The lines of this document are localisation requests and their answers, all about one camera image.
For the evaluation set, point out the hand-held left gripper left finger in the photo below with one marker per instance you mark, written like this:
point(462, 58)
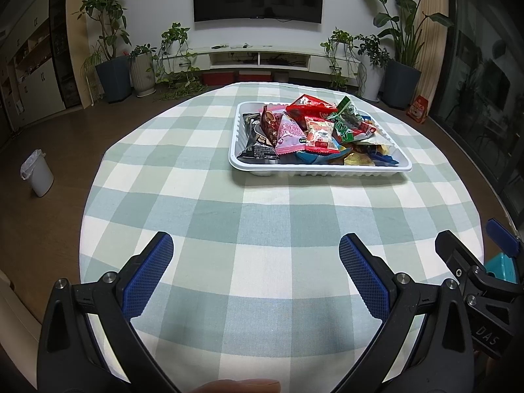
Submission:
point(151, 274)

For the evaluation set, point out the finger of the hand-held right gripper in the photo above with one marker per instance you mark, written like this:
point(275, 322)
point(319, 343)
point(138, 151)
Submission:
point(454, 249)
point(503, 236)

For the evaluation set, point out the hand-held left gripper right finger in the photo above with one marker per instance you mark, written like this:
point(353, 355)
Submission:
point(364, 278)

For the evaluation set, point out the blue cake packet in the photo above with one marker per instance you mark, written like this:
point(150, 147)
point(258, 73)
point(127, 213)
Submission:
point(387, 157)

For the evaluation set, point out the gold red snack packet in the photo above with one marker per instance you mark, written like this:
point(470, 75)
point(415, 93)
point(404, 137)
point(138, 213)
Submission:
point(358, 159)

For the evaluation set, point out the white plastic tray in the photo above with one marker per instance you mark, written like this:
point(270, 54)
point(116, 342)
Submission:
point(311, 168)

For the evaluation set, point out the light blue snack packet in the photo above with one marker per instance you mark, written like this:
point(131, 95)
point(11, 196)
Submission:
point(315, 156)

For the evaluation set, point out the small red white packet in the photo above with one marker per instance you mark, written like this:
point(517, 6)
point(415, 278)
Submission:
point(319, 135)

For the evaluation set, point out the green snack packet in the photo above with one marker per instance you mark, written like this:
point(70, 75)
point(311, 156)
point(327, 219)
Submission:
point(348, 120)

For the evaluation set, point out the pink snack packet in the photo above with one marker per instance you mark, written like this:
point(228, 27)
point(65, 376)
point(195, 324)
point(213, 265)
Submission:
point(288, 133)

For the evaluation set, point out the black snack packet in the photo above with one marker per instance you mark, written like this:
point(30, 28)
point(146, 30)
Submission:
point(256, 147)

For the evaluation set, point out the large red snack packet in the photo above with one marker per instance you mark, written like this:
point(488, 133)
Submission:
point(311, 106)

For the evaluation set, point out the person's left hand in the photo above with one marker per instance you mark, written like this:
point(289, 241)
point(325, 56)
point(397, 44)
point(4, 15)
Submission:
point(237, 387)

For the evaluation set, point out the teal plastic stool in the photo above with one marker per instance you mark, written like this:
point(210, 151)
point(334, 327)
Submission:
point(497, 266)

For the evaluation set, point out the red paper bag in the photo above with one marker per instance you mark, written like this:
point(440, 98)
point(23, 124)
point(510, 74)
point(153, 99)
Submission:
point(417, 109)

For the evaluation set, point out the glass sliding door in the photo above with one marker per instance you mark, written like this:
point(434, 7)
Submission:
point(483, 90)

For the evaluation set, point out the white trash bin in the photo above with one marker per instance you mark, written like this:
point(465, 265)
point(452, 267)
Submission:
point(39, 176)

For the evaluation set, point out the large-leaf plant in dark pot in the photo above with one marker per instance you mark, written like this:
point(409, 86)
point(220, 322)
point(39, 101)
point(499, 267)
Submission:
point(403, 84)

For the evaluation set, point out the small plant in white pot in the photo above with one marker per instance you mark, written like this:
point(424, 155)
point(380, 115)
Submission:
point(372, 82)

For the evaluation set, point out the tall plant in dark pot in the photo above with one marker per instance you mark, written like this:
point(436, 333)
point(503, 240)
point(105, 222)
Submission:
point(112, 80)

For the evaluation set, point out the plant in white ribbed pot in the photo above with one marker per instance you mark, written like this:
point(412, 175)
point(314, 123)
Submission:
point(143, 75)

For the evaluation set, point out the red storage box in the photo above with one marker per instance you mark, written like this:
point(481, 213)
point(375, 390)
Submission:
point(219, 78)

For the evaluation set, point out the white television console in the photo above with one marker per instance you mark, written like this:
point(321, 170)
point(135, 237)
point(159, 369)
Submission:
point(286, 59)

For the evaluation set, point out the vine plant on stand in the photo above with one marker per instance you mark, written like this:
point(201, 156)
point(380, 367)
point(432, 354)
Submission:
point(339, 41)

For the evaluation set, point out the beige curtain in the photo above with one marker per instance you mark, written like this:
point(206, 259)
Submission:
point(434, 8)

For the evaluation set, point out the trailing vine plant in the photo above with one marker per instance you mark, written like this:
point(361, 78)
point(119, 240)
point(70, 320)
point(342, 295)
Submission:
point(176, 35)

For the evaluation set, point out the dark shelf unit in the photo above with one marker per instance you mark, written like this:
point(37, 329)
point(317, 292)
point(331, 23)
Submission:
point(61, 49)

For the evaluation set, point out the white wall cabinets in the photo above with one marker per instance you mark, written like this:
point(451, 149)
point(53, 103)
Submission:
point(32, 86)

